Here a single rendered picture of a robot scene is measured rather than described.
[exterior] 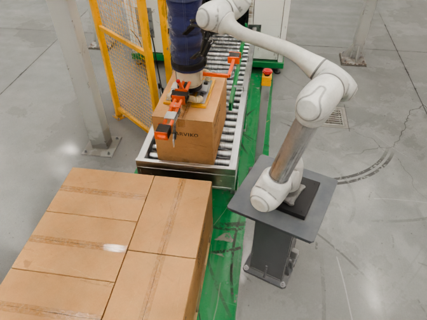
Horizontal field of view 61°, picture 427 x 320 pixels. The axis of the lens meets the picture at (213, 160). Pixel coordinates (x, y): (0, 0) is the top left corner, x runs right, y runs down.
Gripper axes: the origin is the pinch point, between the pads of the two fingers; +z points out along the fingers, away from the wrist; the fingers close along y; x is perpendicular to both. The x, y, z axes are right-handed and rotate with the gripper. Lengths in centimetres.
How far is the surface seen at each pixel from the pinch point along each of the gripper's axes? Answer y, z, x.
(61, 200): -49, 114, 39
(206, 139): -39, 45, -35
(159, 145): -31, 75, -19
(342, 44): 77, 79, -376
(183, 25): 21.8, 14.4, -14.9
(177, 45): 16.2, 26.2, -17.2
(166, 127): -33.4, 29.3, 6.4
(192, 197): -72, 60, -22
